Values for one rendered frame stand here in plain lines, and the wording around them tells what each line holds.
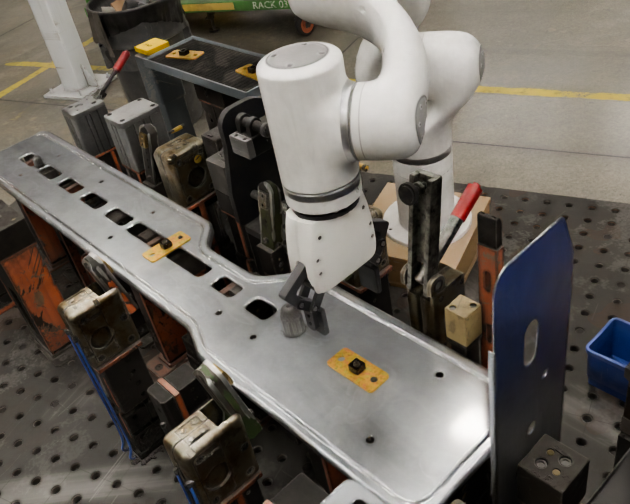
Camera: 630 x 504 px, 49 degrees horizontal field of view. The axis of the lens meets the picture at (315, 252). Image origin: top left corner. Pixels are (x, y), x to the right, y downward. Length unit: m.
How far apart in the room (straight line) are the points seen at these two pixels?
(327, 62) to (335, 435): 0.44
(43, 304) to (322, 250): 0.89
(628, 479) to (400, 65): 0.47
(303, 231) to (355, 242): 0.07
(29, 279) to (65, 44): 3.48
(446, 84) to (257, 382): 0.63
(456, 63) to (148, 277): 0.64
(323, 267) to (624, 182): 2.43
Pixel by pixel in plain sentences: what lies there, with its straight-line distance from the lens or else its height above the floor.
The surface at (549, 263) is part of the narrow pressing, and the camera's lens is 0.60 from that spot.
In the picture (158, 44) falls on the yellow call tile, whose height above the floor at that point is 1.16.
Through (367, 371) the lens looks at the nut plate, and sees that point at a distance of 0.92.
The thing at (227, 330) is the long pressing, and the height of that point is 1.00.
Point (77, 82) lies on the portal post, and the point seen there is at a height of 0.08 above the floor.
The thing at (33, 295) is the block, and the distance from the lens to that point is 1.52.
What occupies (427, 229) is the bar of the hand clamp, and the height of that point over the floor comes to 1.15.
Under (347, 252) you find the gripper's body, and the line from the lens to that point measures 0.78.
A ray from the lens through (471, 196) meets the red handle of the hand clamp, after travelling 0.97.
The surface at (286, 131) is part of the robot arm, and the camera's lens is 0.68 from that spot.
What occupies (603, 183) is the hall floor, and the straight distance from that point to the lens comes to 3.09.
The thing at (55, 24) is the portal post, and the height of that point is 0.46.
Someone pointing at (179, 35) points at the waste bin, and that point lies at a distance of 3.91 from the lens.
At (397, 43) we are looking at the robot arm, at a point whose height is 1.43.
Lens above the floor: 1.68
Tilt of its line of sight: 37 degrees down
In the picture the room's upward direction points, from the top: 12 degrees counter-clockwise
